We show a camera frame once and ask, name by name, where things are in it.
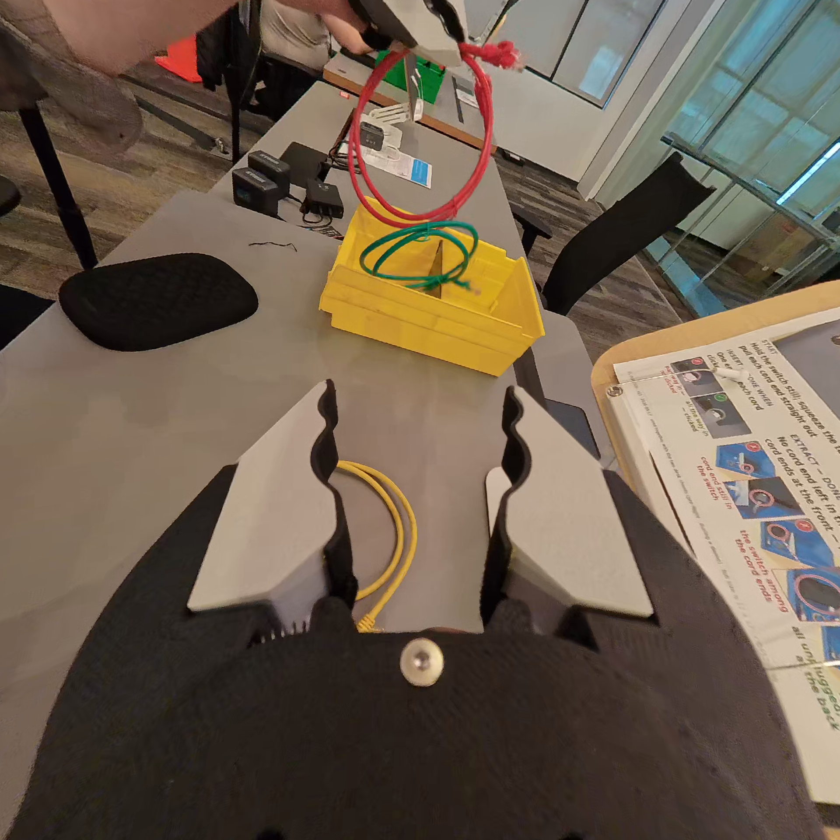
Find yellow ethernet cable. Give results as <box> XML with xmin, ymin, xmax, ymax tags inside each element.
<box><xmin>336</xmin><ymin>461</ymin><xmax>418</xmax><ymax>634</ymax></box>

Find red ethernet cable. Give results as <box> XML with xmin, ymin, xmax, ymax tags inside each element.
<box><xmin>348</xmin><ymin>39</ymin><xmax>526</xmax><ymax>227</ymax></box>

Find person's left hand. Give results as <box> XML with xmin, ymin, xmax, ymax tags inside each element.
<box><xmin>323</xmin><ymin>12</ymin><xmax>376</xmax><ymax>56</ymax></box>

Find green ethernet cable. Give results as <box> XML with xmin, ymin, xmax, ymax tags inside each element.
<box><xmin>359</xmin><ymin>222</ymin><xmax>480</xmax><ymax>293</ymax></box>

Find person's left forearm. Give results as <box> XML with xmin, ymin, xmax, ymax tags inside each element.
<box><xmin>0</xmin><ymin>0</ymin><xmax>263</xmax><ymax>155</ymax></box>

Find black charger block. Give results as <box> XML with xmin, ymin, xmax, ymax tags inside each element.
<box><xmin>231</xmin><ymin>167</ymin><xmax>283</xmax><ymax>219</ymax></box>
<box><xmin>248</xmin><ymin>150</ymin><xmax>291</xmax><ymax>191</ymax></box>

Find green box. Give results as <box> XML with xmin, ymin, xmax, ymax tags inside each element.
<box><xmin>374</xmin><ymin>49</ymin><xmax>447</xmax><ymax>105</ymax></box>

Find black mesh cushion pad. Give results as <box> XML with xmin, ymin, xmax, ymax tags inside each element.
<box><xmin>59</xmin><ymin>252</ymin><xmax>260</xmax><ymax>353</ymax></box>

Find wooden board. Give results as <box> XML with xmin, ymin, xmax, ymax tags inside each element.
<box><xmin>591</xmin><ymin>281</ymin><xmax>840</xmax><ymax>473</ymax></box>

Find white device holder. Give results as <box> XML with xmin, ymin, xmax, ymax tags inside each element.
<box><xmin>357</xmin><ymin>98</ymin><xmax>427</xmax><ymax>165</ymax></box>

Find blue and white leaflet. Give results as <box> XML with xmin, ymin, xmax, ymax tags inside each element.
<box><xmin>364</xmin><ymin>147</ymin><xmax>435</xmax><ymax>190</ymax></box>

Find black office chair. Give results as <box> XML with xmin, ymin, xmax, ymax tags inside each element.
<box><xmin>512</xmin><ymin>152</ymin><xmax>718</xmax><ymax>317</ymax></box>

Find black metal pole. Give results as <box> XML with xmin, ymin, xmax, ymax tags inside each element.
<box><xmin>18</xmin><ymin>108</ymin><xmax>99</xmax><ymax>270</ymax></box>

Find black flat device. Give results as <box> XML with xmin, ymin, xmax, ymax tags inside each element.
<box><xmin>281</xmin><ymin>141</ymin><xmax>331</xmax><ymax>181</ymax></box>

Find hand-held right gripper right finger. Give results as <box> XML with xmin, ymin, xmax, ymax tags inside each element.
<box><xmin>481</xmin><ymin>386</ymin><xmax>656</xmax><ymax>632</ymax></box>

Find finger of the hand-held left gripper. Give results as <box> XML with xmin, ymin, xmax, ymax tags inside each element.
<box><xmin>384</xmin><ymin>0</ymin><xmax>469</xmax><ymax>68</ymax></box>

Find printed instruction sheet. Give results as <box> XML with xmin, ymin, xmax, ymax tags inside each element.
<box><xmin>613</xmin><ymin>308</ymin><xmax>840</xmax><ymax>805</ymax></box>

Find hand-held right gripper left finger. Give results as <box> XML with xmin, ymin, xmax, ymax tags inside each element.
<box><xmin>187</xmin><ymin>378</ymin><xmax>360</xmax><ymax>634</ymax></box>

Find black hanging jacket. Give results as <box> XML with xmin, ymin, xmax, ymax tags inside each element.
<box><xmin>196</xmin><ymin>5</ymin><xmax>263</xmax><ymax>93</ymax></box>

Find yellow plastic bin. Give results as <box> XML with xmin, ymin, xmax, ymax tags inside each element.
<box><xmin>319</xmin><ymin>196</ymin><xmax>546</xmax><ymax>378</ymax></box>

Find black power adapter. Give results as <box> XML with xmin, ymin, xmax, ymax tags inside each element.
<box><xmin>303</xmin><ymin>180</ymin><xmax>345</xmax><ymax>221</ymax></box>

